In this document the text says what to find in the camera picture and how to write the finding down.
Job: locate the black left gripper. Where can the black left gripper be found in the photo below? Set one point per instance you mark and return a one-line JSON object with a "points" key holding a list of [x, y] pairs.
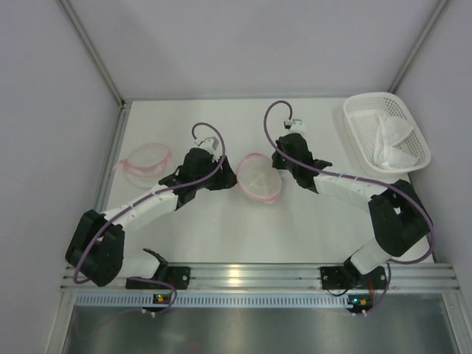
{"points": [[212, 177]]}

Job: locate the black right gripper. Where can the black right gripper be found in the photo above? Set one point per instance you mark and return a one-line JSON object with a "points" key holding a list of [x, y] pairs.
{"points": [[282, 158]]}

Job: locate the white mesh laundry bag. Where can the white mesh laundry bag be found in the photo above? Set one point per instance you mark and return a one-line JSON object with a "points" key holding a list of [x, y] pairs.
{"points": [[146, 164], [257, 179]]}

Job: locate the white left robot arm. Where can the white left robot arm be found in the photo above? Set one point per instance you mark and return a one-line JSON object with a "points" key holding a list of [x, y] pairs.
{"points": [[97, 248]]}

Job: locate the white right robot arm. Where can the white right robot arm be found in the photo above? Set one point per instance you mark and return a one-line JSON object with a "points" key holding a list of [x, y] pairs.
{"points": [[396, 214]]}

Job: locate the white plastic basket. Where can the white plastic basket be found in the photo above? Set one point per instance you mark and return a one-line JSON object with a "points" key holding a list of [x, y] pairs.
{"points": [[361, 122]]}

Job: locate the white cloth in basket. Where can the white cloth in basket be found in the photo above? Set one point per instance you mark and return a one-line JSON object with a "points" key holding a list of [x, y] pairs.
{"points": [[392, 131]]}

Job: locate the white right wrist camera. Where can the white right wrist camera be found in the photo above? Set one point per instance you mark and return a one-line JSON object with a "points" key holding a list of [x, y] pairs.
{"points": [[295, 126]]}

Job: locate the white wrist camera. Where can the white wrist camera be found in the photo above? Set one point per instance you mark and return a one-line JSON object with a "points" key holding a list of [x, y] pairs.
{"points": [[209, 144], [295, 126]]}

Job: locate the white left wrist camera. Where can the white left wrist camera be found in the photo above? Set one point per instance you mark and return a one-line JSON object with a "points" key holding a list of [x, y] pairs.
{"points": [[209, 144]]}

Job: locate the white slotted cable duct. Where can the white slotted cable duct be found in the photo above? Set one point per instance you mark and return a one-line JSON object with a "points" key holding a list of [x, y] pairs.
{"points": [[221, 300]]}

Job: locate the aluminium mounting rail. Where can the aluminium mounting rail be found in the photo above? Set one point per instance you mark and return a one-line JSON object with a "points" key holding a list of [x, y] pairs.
{"points": [[422, 278]]}

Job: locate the aluminium frame post right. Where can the aluminium frame post right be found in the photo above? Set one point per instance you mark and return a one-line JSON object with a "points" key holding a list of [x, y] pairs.
{"points": [[426, 31]]}

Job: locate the aluminium frame post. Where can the aluminium frame post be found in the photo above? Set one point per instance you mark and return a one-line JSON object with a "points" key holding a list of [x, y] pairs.
{"points": [[87, 43], [426, 31]]}

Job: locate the aluminium frame post left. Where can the aluminium frame post left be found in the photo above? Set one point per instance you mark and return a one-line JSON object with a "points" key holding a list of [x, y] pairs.
{"points": [[87, 43]]}

